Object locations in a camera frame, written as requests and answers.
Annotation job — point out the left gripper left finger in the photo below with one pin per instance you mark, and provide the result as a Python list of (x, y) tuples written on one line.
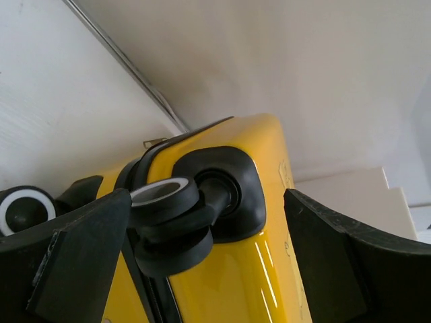
[(62, 270)]

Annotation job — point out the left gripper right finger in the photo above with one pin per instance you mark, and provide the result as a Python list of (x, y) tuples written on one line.
[(353, 272)]

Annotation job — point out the yellow hard-shell suitcase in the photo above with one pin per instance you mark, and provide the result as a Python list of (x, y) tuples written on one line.
[(207, 238)]

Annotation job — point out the aluminium frame rail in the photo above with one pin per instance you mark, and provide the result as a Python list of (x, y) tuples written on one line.
[(126, 63)]

